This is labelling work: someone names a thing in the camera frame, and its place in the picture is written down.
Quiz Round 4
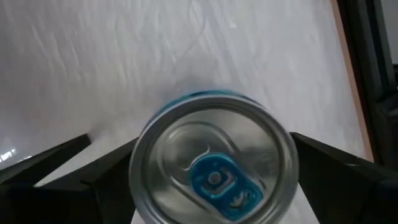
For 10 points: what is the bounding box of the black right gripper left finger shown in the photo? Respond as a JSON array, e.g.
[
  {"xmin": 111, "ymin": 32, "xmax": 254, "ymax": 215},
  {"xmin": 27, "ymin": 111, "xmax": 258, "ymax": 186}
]
[{"xmin": 0, "ymin": 136, "xmax": 139, "ymax": 224}]

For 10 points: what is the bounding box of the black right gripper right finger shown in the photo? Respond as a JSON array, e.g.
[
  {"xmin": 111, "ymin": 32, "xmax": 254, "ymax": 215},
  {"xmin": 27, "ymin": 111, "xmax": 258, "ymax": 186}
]
[{"xmin": 289, "ymin": 132, "xmax": 398, "ymax": 224}]

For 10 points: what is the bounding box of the blue silver Red Bull can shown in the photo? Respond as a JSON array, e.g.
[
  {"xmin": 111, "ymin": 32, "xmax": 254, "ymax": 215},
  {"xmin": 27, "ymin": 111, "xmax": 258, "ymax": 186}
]
[{"xmin": 129, "ymin": 89, "xmax": 300, "ymax": 224}]

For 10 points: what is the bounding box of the black metal table frame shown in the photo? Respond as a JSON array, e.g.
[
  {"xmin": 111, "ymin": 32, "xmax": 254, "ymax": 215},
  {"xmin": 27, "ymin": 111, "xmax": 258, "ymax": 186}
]
[{"xmin": 337, "ymin": 0, "xmax": 398, "ymax": 172}]

